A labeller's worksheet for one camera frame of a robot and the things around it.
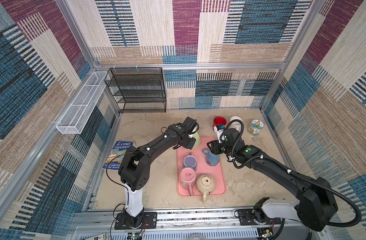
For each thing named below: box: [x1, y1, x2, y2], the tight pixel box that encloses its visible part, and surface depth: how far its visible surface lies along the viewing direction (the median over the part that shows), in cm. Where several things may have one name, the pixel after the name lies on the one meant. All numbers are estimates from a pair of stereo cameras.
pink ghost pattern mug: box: [180, 167, 197, 197], surface depth 78 cm
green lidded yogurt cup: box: [248, 119, 264, 137], surface depth 104 cm
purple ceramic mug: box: [183, 152, 197, 172], surface depth 87 cm
